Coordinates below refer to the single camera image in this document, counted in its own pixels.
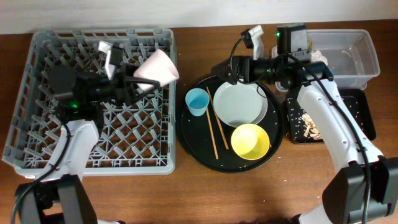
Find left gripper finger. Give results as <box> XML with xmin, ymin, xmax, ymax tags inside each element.
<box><xmin>129</xmin><ymin>87</ymin><xmax>160</xmax><ymax>105</ymax></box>
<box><xmin>125</xmin><ymin>76</ymin><xmax>160</xmax><ymax>89</ymax></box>

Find pink plastic cup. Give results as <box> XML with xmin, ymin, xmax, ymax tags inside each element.
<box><xmin>133</xmin><ymin>49</ymin><xmax>180</xmax><ymax>87</ymax></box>

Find grey round plate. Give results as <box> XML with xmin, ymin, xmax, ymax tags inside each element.
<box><xmin>213</xmin><ymin>82</ymin><xmax>268</xmax><ymax>128</ymax></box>

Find blue plastic cup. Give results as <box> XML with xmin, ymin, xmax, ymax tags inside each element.
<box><xmin>185</xmin><ymin>88</ymin><xmax>210</xmax><ymax>116</ymax></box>

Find wooden chopstick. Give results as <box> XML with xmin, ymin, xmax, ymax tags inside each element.
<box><xmin>206</xmin><ymin>87</ymin><xmax>229</xmax><ymax>150</ymax></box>
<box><xmin>206</xmin><ymin>108</ymin><xmax>219</xmax><ymax>160</ymax></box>

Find gold foil wrapper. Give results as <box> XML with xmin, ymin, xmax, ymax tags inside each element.
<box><xmin>308</xmin><ymin>40</ymin><xmax>313</xmax><ymax>50</ymax></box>

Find white napkin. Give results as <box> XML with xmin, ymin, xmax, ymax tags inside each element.
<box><xmin>310</xmin><ymin>50</ymin><xmax>328</xmax><ymax>65</ymax></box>

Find yellow bowl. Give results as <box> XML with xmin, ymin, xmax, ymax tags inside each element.
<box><xmin>231</xmin><ymin>124</ymin><xmax>271</xmax><ymax>161</ymax></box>

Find food scraps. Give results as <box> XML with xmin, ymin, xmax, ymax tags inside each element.
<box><xmin>301</xmin><ymin>113</ymin><xmax>322</xmax><ymax>141</ymax></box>

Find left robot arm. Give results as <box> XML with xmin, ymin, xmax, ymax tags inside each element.
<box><xmin>11</xmin><ymin>64</ymin><xmax>161</xmax><ymax>223</ymax></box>

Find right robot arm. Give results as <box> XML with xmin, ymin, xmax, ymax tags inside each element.
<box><xmin>211</xmin><ymin>23</ymin><xmax>397</xmax><ymax>223</ymax></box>

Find grey plastic dishwasher rack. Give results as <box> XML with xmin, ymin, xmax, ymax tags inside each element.
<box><xmin>2</xmin><ymin>29</ymin><xmax>177</xmax><ymax>178</ymax></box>

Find clear plastic waste bin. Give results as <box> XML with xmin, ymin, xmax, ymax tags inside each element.
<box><xmin>272</xmin><ymin>29</ymin><xmax>381</xmax><ymax>93</ymax></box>

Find round black serving tray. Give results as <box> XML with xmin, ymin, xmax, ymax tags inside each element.
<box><xmin>176</xmin><ymin>77</ymin><xmax>284</xmax><ymax>173</ymax></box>

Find black rectangular tray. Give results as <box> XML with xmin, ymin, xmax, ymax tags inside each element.
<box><xmin>285</xmin><ymin>89</ymin><xmax>376</xmax><ymax>144</ymax></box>

